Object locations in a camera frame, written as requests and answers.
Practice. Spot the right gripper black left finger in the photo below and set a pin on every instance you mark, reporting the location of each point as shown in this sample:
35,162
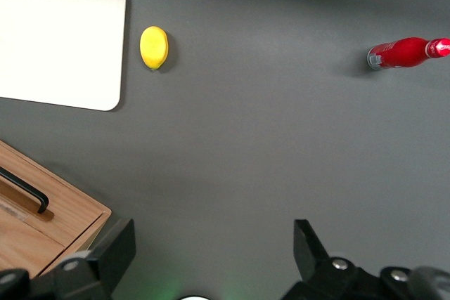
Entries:
105,261

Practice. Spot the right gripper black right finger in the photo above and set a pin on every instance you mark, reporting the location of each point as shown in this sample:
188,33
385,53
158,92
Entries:
316,272

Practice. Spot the wooden drawer cabinet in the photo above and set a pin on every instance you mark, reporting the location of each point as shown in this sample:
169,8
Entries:
21,251

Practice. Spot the yellow lemon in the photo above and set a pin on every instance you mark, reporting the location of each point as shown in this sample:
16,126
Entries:
153,47

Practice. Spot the beige rectangular tray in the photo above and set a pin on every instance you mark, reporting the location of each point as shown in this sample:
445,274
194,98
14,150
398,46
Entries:
59,40

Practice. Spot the red drink bottle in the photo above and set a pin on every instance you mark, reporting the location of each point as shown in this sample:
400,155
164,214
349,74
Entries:
400,53

